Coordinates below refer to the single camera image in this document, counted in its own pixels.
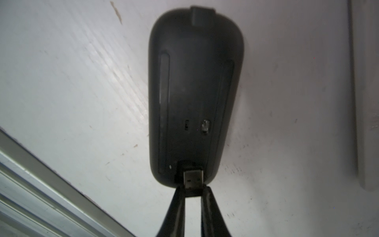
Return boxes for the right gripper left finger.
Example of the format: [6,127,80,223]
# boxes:
[156,186,186,237]

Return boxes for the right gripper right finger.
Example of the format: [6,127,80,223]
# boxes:
[201,186,232,237]

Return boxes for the small black usb receiver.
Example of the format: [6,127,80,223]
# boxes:
[183,169,204,198]

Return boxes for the black wireless mouse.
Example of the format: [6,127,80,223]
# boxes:
[148,6,244,187]

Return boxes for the silver open laptop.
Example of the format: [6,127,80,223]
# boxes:
[350,1,379,191]

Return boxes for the aluminium mounting rails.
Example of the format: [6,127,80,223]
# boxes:
[1,131,132,237]

